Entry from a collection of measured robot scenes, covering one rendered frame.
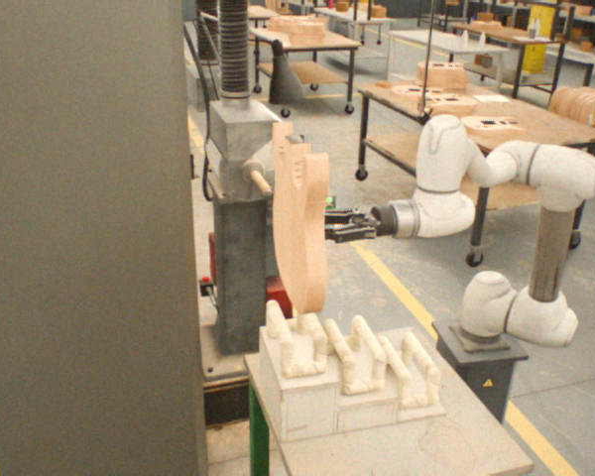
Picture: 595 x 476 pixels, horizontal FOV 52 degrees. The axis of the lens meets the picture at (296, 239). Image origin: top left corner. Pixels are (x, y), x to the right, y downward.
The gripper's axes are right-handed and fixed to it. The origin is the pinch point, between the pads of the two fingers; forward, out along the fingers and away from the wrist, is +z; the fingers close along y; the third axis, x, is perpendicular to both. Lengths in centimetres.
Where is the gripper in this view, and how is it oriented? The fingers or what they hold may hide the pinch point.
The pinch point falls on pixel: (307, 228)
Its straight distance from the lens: 143.8
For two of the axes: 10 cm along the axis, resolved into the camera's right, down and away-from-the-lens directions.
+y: -2.5, -4.3, 8.7
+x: 0.1, -9.0, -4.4
